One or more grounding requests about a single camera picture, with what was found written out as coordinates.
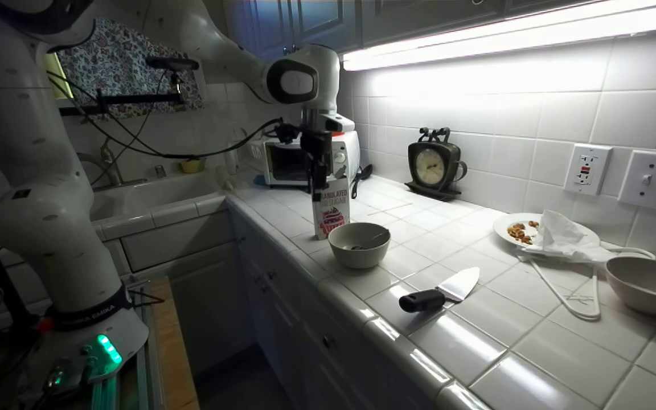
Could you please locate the dark retro table clock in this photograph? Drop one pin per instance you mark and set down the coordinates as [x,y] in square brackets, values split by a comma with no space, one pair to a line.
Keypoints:
[432,165]

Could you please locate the white upper cabinets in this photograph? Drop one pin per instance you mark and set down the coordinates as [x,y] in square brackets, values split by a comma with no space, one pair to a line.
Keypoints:
[389,20]

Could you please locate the large beige bowl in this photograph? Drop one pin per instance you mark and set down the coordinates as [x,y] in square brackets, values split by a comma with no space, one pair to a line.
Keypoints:
[649,285]

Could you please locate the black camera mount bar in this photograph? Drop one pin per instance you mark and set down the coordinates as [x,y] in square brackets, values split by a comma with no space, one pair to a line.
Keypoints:
[115,99]

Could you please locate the white cloth napkin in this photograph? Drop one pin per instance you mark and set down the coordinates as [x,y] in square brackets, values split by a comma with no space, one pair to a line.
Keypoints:
[570,236]

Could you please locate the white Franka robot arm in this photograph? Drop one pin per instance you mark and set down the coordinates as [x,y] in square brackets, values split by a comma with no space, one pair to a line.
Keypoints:
[40,228]

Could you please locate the white sink basin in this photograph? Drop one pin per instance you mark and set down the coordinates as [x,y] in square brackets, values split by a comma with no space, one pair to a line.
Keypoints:
[146,200]

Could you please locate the white wall power outlet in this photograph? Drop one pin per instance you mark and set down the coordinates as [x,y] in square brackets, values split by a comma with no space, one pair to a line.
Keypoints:
[587,169]

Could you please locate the white toaster oven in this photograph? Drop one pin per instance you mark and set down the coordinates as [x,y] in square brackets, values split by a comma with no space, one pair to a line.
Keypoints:
[285,163]

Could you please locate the patterned window curtain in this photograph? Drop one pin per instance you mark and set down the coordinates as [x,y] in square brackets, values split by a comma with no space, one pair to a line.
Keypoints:
[115,61]

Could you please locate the under-cabinet light bar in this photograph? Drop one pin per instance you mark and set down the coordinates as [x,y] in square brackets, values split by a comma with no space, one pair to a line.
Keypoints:
[510,38]

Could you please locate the white pink carton box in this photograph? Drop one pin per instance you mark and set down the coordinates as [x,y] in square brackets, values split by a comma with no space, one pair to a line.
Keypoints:
[333,218]

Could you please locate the small yellow cup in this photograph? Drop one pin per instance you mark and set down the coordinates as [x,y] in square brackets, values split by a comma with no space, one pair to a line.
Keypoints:
[192,165]

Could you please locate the black kitchen utensil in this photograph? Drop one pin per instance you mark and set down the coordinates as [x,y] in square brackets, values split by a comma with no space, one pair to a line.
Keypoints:
[360,183]

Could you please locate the small beige bowl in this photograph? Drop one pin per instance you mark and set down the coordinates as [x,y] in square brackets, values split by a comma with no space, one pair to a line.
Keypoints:
[358,254]

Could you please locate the brown food pieces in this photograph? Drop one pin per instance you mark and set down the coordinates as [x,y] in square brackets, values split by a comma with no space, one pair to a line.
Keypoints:
[524,232]

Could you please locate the white cabinets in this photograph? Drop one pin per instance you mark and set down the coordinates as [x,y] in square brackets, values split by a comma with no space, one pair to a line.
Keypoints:
[192,303]
[389,20]

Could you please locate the light wooden board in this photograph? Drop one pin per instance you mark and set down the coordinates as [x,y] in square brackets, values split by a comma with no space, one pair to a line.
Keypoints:
[171,356]

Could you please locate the white lower cabinets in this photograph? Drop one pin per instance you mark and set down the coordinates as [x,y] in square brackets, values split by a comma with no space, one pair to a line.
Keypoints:
[192,303]

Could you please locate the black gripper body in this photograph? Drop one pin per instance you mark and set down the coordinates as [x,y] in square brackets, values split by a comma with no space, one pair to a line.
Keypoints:
[317,147]

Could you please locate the white plate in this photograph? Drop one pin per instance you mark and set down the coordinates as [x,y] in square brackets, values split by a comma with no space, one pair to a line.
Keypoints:
[506,228]

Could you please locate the robot pedestal with green light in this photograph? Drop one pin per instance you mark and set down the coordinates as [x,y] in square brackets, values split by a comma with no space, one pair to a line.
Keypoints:
[79,356]

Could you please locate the white wall light switch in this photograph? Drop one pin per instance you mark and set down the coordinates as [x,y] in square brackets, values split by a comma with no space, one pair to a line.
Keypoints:
[649,180]

